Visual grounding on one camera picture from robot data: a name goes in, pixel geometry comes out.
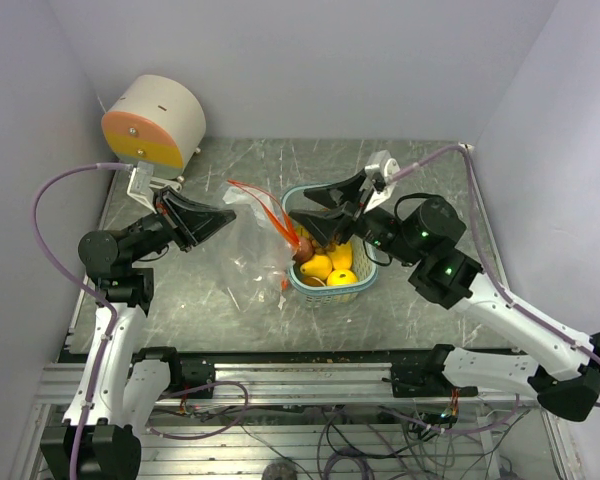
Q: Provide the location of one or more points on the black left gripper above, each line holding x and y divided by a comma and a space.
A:
190, 228

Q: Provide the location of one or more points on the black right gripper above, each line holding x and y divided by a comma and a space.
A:
344, 222

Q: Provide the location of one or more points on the blue green plastic basket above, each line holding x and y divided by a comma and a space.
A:
363, 266

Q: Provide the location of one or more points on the brown kiwi fruit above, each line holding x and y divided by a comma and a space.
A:
313, 282

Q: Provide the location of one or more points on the clear zip top bag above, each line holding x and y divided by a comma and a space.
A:
250, 258

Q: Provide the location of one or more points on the brown longan bunch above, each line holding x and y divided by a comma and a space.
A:
327, 245

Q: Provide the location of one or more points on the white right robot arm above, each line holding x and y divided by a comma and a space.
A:
557, 366

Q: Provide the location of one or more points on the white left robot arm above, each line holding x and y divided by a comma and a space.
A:
99, 437

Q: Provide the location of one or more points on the small white metal block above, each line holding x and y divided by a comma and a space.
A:
158, 184

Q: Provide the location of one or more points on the yellow mango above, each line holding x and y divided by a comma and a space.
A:
341, 256

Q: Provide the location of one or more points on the yellow pear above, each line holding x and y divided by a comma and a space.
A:
319, 266

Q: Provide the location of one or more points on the round white drawer box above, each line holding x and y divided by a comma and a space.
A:
158, 121

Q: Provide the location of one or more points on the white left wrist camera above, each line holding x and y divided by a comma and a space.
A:
138, 187

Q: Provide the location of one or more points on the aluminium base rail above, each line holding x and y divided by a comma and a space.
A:
277, 384

